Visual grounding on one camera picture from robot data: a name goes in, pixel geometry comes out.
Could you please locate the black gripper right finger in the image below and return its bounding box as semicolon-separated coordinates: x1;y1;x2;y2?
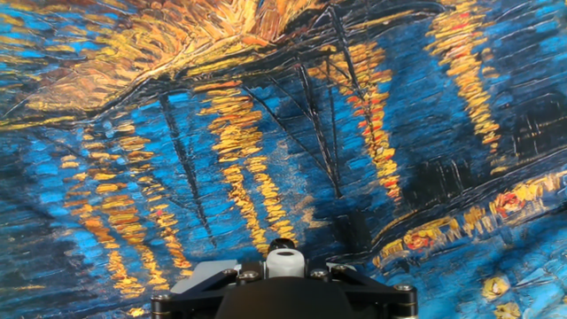
305;261;418;319

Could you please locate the white plastic box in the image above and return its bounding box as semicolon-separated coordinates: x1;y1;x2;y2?
170;247;358;295

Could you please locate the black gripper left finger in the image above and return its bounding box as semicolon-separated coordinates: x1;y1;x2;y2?
150;261;267;319

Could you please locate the starry night painted tablecloth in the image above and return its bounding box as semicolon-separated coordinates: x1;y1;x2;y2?
0;0;567;319

